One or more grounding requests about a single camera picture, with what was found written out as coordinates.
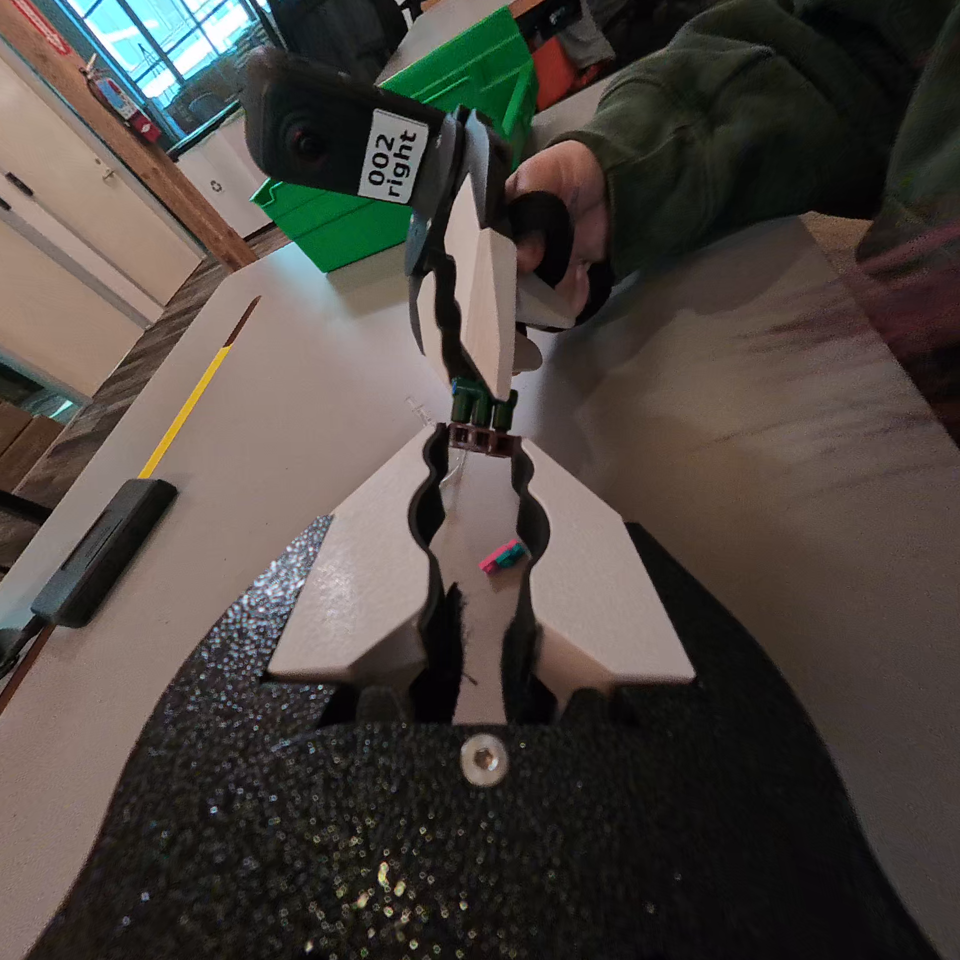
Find brown lego brick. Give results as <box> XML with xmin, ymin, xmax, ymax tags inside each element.
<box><xmin>448</xmin><ymin>421</ymin><xmax>519</xmax><ymax>458</ymax></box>

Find cardboard boxes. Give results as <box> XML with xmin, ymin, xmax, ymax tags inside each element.
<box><xmin>0</xmin><ymin>399</ymin><xmax>66</xmax><ymax>494</ymax></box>

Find green plastic bin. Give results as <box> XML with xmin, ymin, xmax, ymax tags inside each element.
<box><xmin>249</xmin><ymin>127</ymin><xmax>451</xmax><ymax>276</ymax></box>
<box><xmin>377</xmin><ymin>6</ymin><xmax>543</xmax><ymax>144</ymax></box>

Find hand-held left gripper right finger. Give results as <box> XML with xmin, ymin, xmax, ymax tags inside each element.
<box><xmin>511</xmin><ymin>436</ymin><xmax>697</xmax><ymax>695</ymax></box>

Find yellow tape strip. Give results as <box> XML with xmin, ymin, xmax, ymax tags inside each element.
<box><xmin>138</xmin><ymin>345</ymin><xmax>231</xmax><ymax>480</ymax></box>

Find person's right forearm green sleeve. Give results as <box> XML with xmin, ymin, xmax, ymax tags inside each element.
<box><xmin>551</xmin><ymin>0</ymin><xmax>939</xmax><ymax>280</ymax></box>

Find orange object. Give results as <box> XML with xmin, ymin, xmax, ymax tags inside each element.
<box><xmin>534</xmin><ymin>36</ymin><xmax>603</xmax><ymax>115</ymax></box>

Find person's right hand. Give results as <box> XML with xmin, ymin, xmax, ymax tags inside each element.
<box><xmin>504</xmin><ymin>138</ymin><xmax>612</xmax><ymax>303</ymax></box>

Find red wall sign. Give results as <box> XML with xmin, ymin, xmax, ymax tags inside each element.
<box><xmin>10</xmin><ymin>0</ymin><xmax>73</xmax><ymax>59</ymax></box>

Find person's dark green jacket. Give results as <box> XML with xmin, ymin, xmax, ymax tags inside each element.
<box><xmin>855</xmin><ymin>0</ymin><xmax>960</xmax><ymax>264</ymax></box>

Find dark green lego piece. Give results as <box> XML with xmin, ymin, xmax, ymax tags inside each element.
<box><xmin>451</xmin><ymin>378</ymin><xmax>519</xmax><ymax>431</ymax></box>

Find black office chair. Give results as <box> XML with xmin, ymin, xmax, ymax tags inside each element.
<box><xmin>266</xmin><ymin>0</ymin><xmax>408</xmax><ymax>85</ymax></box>

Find white cabinet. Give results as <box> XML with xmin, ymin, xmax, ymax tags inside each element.
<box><xmin>0</xmin><ymin>37</ymin><xmax>205</xmax><ymax>325</ymax></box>

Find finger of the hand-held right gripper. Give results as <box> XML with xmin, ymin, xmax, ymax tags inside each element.
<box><xmin>444</xmin><ymin>178</ymin><xmax>520</xmax><ymax>400</ymax></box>
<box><xmin>411</xmin><ymin>271</ymin><xmax>470</xmax><ymax>385</ymax></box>

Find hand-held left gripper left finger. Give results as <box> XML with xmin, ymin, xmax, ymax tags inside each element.
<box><xmin>267</xmin><ymin>423</ymin><xmax>451</xmax><ymax>685</ymax></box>

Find red fire extinguisher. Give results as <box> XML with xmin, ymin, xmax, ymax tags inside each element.
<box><xmin>79</xmin><ymin>57</ymin><xmax>163</xmax><ymax>146</ymax></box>

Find pink and teal lego piece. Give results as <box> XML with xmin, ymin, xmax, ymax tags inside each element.
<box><xmin>480</xmin><ymin>539</ymin><xmax>531</xmax><ymax>577</ymax></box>

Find wooden pillar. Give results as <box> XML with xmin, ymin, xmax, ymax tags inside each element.
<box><xmin>0</xmin><ymin>0</ymin><xmax>258</xmax><ymax>273</ymax></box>

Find white recycling bin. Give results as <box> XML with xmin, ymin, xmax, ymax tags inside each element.
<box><xmin>178</xmin><ymin>129</ymin><xmax>270</xmax><ymax>240</ymax></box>

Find black rectangular device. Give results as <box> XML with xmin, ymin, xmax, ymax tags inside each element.
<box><xmin>30</xmin><ymin>477</ymin><xmax>180</xmax><ymax>630</ymax></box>

